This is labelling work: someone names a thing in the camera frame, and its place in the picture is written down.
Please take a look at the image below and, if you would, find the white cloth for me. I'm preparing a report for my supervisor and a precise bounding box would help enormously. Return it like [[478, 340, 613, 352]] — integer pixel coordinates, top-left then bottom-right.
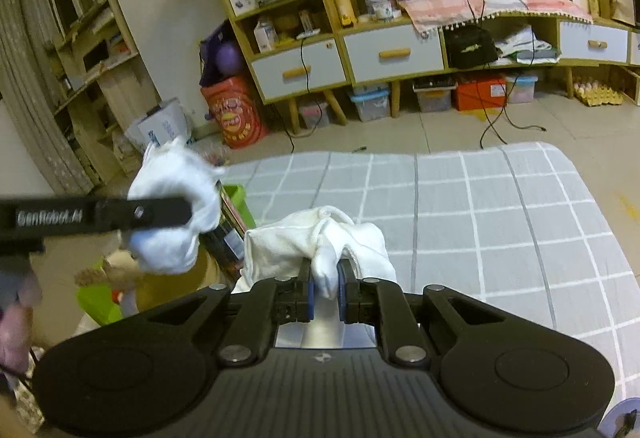
[[233, 204, 399, 349]]

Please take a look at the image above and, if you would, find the wooden bookshelf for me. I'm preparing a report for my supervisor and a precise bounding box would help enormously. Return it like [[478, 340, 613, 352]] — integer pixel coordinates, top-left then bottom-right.
[[44, 0, 160, 184]]

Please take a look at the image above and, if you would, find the black bag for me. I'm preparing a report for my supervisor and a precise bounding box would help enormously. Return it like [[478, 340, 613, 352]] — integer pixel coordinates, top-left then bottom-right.
[[444, 25, 498, 70]]

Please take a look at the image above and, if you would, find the jar with tan lid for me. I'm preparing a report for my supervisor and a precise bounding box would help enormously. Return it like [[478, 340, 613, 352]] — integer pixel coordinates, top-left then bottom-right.
[[136, 246, 228, 312]]

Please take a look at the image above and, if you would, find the white plush toy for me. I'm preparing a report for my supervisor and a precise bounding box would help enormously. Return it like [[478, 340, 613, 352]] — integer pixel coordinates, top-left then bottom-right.
[[122, 137, 224, 274]]

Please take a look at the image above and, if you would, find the purple ball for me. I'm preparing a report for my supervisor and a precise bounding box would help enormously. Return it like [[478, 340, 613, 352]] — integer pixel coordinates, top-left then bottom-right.
[[215, 42, 245, 76]]

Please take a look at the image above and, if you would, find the rag doll blue dress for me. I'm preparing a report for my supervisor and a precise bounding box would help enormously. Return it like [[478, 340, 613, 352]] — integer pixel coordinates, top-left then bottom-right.
[[74, 250, 142, 291]]

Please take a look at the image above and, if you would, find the pink plush toy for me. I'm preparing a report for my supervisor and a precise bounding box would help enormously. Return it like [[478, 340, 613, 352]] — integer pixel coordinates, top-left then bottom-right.
[[1, 266, 42, 374]]

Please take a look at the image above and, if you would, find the long low wooden cabinet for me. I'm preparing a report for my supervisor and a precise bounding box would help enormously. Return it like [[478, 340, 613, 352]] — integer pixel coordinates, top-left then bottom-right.
[[340, 16, 639, 116]]

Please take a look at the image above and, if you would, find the egg tray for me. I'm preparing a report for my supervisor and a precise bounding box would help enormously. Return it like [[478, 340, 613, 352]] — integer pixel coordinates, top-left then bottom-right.
[[574, 78, 624, 108]]

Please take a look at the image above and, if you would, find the grey checked blanket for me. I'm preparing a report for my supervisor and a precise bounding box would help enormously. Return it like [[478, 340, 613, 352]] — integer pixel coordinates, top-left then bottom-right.
[[227, 142, 639, 400]]

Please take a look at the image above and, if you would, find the red printed barrel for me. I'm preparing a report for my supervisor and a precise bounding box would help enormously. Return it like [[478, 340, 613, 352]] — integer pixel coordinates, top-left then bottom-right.
[[201, 75, 267, 150]]

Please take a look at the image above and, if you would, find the grey patterned curtain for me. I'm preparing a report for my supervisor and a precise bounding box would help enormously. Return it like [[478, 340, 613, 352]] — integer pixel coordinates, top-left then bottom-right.
[[1, 0, 93, 195]]

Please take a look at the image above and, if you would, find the opened drink can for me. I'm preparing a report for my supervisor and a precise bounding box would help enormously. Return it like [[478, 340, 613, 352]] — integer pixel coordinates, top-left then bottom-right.
[[200, 181, 256, 282]]

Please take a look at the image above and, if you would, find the clear storage box blue lid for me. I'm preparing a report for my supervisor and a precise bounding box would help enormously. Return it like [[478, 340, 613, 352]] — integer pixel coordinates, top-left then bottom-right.
[[349, 88, 390, 123]]

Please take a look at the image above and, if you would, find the tall wooden shelf cabinet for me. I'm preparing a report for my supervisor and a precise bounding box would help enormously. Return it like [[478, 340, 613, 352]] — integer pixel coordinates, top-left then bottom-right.
[[221, 0, 349, 134]]

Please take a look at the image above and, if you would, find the red box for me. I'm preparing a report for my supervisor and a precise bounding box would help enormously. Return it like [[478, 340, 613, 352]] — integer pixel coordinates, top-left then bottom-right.
[[454, 76, 506, 112]]

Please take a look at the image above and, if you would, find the green plastic bin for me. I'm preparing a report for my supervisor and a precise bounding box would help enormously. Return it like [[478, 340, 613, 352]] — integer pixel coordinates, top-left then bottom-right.
[[75, 182, 256, 325]]

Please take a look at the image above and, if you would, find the pink checked cloth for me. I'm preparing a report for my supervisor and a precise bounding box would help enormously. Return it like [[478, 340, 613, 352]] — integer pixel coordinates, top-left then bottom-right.
[[399, 0, 593, 36]]

